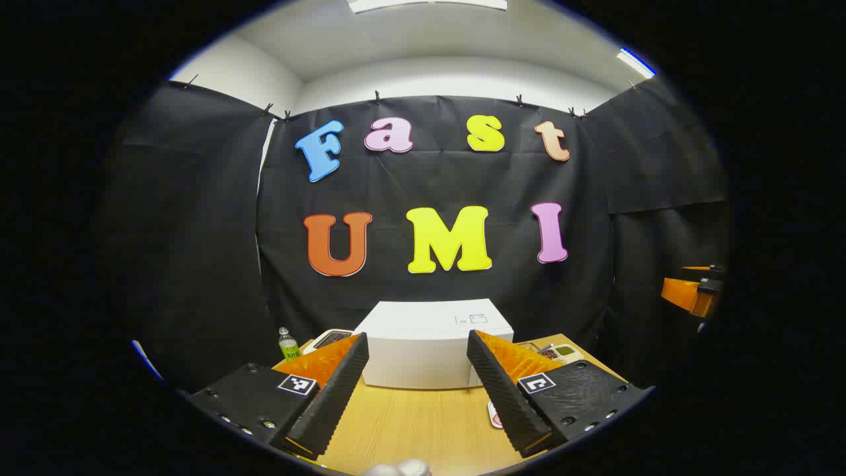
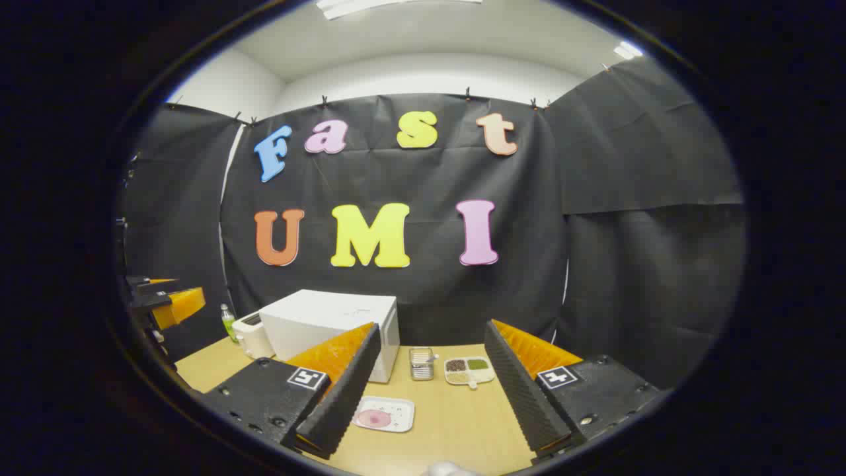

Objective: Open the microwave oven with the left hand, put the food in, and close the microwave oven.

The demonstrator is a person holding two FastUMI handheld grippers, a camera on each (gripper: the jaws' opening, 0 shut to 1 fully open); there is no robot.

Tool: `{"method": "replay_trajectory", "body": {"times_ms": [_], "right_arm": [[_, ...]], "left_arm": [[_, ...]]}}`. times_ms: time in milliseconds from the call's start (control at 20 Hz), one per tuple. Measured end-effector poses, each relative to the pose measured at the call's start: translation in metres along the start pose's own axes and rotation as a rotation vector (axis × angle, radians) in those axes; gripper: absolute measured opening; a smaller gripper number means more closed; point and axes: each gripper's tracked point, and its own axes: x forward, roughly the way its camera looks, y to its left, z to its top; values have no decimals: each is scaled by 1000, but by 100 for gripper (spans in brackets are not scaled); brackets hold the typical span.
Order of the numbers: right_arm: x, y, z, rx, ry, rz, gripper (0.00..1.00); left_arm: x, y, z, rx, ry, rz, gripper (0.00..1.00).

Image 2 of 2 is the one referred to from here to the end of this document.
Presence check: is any white square plate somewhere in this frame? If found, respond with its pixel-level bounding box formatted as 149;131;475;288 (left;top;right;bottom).
352;395;416;434

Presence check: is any white microwave oven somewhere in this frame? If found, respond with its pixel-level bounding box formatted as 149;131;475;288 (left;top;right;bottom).
259;289;401;384

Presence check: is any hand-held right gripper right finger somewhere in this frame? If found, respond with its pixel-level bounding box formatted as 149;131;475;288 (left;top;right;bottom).
484;319;665;463

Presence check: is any white toaster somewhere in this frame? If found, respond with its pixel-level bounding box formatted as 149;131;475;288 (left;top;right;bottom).
231;312;275;360

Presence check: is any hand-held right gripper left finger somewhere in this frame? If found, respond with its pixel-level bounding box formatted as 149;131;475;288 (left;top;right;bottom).
202;322;383;460

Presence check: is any long ceiling light panel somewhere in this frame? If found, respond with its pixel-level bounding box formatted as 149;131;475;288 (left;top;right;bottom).
317;0;483;19

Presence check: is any black backdrop cloth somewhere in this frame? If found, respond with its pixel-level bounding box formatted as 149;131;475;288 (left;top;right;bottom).
122;56;748;391

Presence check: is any divided white grain dish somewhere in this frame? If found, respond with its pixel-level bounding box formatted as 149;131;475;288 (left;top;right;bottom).
443;356;496;389

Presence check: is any metal wire basket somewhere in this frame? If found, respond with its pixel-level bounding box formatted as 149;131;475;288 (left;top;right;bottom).
408;347;438;381

